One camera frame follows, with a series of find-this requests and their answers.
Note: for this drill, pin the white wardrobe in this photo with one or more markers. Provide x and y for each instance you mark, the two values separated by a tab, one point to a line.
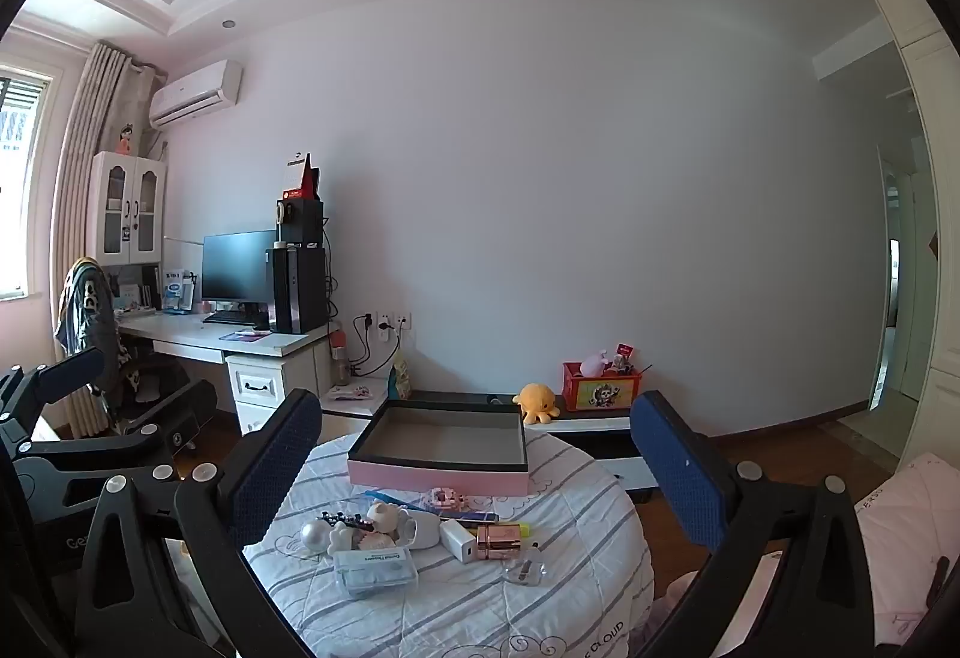
930	178

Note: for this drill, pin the pink storage box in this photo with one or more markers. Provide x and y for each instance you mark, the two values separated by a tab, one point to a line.
435	478

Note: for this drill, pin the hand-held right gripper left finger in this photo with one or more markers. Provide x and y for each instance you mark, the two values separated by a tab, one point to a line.
270	470

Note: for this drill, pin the black keyboard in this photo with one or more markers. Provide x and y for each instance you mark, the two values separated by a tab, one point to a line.
229	318

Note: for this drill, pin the clear plastic floss box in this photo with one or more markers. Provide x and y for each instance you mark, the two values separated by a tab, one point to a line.
375	572

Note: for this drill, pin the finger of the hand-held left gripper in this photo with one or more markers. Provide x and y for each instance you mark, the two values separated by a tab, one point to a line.
172	414
67	373

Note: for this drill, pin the grey printed jacket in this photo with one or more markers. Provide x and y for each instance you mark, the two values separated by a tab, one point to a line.
82	313

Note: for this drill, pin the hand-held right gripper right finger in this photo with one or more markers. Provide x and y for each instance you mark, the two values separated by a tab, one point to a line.
679	470

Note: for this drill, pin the rose gold metal cup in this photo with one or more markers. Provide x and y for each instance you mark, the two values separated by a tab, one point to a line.
499	542

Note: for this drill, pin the white plastic cup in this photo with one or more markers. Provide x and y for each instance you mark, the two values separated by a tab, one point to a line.
424	532

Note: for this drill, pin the black speaker box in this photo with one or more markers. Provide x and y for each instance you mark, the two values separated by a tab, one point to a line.
300	221

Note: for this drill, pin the white glass-door cabinet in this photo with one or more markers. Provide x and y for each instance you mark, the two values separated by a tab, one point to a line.
127	208

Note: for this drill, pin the yellow octopus plush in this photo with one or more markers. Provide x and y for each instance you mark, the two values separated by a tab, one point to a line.
536	399

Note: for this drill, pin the white bear figurine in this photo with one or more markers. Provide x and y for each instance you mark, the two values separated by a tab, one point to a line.
382	519

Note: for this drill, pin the black beaded hair clip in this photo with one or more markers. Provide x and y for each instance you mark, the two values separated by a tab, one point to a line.
341	518

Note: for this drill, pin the pink white block toy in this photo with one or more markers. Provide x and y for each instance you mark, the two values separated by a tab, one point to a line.
445	499

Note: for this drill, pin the pearl white ball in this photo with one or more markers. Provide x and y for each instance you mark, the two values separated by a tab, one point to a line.
315	534

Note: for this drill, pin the white air conditioner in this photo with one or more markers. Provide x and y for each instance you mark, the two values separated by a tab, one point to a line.
195	96

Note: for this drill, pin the pink plush toy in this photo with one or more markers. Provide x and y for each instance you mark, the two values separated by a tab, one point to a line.
595	364

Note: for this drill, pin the white door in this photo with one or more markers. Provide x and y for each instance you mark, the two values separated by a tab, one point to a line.
919	290

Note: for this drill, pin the clear glass bottle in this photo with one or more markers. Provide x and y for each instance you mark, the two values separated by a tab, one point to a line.
525	566

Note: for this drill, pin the window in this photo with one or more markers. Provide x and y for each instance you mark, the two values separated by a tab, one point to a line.
19	178

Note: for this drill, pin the black computer monitor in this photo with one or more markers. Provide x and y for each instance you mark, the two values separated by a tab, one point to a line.
236	264

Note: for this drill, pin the red toy crate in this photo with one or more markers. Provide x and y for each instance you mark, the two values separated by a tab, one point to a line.
600	394

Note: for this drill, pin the small doll figure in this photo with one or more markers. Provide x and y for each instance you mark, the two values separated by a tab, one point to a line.
125	141

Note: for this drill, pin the white charger block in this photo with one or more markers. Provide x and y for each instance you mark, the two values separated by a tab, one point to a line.
457	539

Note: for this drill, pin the blue desk box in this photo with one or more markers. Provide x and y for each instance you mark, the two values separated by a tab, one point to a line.
178	290

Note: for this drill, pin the black computer tower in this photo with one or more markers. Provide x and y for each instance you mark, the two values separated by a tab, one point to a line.
300	290

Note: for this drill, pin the red paper bag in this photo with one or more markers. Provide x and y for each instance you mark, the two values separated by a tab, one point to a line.
307	178

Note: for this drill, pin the pink pillow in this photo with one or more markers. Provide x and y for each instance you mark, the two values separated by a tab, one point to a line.
900	515

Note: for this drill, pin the white wall sockets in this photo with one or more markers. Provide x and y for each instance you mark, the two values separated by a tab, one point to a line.
386	319

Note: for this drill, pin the yellow snack bag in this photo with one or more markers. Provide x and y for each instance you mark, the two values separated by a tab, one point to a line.
401	379

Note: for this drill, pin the blue pen case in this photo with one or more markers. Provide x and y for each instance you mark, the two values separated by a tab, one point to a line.
472	518

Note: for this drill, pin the yellow highlighter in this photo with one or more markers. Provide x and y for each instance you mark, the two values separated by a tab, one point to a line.
526	529

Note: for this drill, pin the black office chair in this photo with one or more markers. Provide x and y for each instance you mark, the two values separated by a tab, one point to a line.
150	380

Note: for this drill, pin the white desk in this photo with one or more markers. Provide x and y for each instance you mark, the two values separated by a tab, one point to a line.
195	332

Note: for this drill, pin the beige curtain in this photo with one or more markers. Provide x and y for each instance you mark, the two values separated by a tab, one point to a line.
90	178

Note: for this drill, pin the black white low cabinet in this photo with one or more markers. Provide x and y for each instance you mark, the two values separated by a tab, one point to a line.
600	422

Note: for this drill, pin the red water bottle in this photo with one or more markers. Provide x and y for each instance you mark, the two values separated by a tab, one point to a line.
341	358

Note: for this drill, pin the small red tag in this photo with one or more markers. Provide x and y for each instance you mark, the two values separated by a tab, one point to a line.
626	350

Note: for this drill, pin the striped white quilt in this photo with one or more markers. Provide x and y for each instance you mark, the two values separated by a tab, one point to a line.
487	613

